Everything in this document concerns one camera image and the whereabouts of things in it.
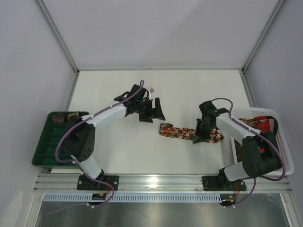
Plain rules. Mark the aluminium frame post right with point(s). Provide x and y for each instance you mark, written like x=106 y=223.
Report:
x=265 y=30

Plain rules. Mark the white slotted cable duct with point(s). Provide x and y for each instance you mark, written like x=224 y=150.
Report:
x=134 y=197

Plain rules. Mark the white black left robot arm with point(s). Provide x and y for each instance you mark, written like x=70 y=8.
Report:
x=79 y=138

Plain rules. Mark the aluminium frame post left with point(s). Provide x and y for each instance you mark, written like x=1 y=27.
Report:
x=56 y=34

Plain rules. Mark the aluminium mounting rail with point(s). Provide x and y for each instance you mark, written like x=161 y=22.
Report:
x=149 y=183

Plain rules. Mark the aluminium frame post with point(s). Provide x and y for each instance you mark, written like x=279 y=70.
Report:
x=265 y=30
x=56 y=34

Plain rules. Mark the dark gold patterned tie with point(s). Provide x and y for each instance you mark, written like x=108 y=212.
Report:
x=238 y=146

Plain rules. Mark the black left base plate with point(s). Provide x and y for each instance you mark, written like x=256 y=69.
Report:
x=85 y=184

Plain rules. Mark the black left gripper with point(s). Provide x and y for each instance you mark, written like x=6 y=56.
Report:
x=148 y=111

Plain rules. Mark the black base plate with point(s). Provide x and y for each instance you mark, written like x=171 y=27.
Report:
x=213 y=183
x=85 y=184

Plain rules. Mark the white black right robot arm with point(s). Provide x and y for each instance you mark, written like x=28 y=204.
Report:
x=260 y=154

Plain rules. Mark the red fabric tie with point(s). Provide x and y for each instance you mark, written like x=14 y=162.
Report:
x=264 y=124

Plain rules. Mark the colourful patterned necktie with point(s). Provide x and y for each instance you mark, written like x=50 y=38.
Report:
x=168 y=130

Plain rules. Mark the green divided plastic tray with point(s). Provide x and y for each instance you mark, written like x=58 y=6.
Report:
x=44 y=155

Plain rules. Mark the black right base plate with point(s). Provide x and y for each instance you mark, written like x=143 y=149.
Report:
x=213 y=183

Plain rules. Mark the rolled tie in tray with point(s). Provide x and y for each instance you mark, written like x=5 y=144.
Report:
x=58 y=118

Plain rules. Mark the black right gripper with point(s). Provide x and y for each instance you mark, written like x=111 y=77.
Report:
x=203 y=131

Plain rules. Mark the white plastic basket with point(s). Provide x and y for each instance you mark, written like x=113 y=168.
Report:
x=281 y=142

